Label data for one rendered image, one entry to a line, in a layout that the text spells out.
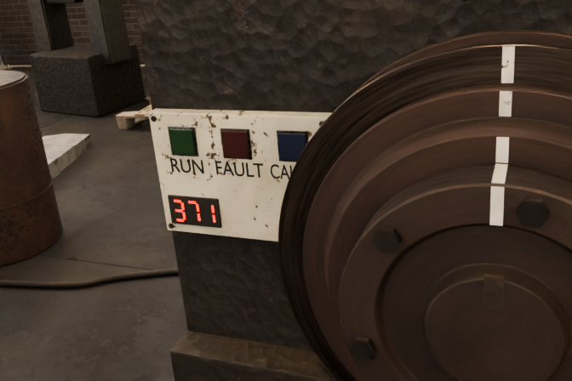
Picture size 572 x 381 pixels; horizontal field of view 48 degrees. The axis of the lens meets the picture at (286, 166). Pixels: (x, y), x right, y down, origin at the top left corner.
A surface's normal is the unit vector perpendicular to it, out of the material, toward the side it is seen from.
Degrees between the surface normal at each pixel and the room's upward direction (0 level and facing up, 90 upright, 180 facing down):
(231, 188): 90
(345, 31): 90
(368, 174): 52
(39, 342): 0
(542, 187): 13
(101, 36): 90
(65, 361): 0
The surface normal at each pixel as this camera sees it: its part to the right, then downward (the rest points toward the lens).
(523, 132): -0.18, -0.67
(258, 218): -0.37, 0.36
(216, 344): -0.08, -0.93
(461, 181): -0.29, -0.92
